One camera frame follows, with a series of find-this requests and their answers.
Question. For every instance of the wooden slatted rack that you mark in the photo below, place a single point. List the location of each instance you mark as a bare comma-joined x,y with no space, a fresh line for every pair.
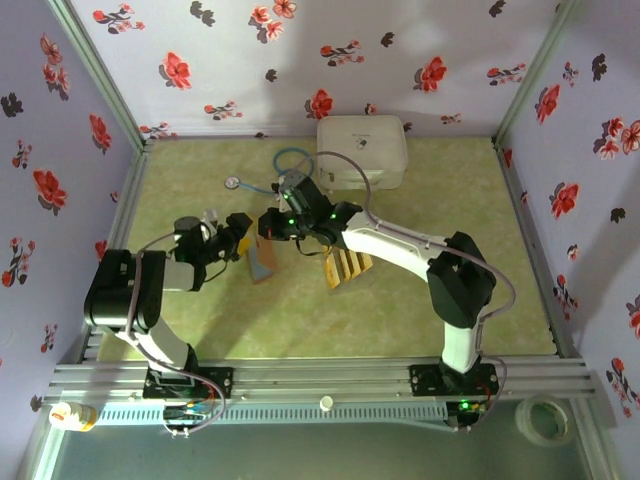
332,272

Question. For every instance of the white medicine case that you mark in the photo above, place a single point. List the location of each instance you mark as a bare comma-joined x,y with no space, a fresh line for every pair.
362,145

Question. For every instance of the pink card holder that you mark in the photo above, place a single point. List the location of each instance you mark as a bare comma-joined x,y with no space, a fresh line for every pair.
262,260

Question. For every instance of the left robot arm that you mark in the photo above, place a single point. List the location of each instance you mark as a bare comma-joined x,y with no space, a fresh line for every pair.
120,300

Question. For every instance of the small white cup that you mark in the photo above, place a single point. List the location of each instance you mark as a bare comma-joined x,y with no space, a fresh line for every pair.
326,402

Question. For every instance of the blue stethoscope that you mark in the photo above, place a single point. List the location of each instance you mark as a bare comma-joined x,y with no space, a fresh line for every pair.
231,183

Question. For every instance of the aluminium frame post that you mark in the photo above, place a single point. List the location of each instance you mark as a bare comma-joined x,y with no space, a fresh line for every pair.
100,75
535,70

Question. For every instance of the clear tape roll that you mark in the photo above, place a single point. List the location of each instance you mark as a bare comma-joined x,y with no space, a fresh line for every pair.
522,420

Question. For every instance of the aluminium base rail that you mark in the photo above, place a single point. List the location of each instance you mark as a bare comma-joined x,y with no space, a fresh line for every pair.
320,375

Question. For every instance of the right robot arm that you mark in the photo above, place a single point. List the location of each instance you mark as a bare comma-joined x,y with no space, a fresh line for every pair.
460,290

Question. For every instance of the white bottle orange label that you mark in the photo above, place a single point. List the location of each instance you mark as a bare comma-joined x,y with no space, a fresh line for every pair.
72,416

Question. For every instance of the aluminium side rail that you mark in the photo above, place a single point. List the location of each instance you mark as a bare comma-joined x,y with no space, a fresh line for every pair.
127,210
535,250

